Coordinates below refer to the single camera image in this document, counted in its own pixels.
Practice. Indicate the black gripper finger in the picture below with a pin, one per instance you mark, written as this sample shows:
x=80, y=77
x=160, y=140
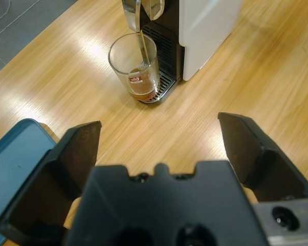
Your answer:
x=256, y=153
x=61, y=164

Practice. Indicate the clear glass cup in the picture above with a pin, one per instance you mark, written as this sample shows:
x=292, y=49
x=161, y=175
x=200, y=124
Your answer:
x=138, y=74

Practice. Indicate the white capsule coffee machine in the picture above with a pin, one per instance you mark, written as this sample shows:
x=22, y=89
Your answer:
x=200, y=38

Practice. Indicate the teal plastic tray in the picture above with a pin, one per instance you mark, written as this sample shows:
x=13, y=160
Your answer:
x=12, y=153

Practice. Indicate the chrome drip tray grate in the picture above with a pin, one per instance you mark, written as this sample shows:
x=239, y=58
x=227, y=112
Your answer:
x=164, y=88

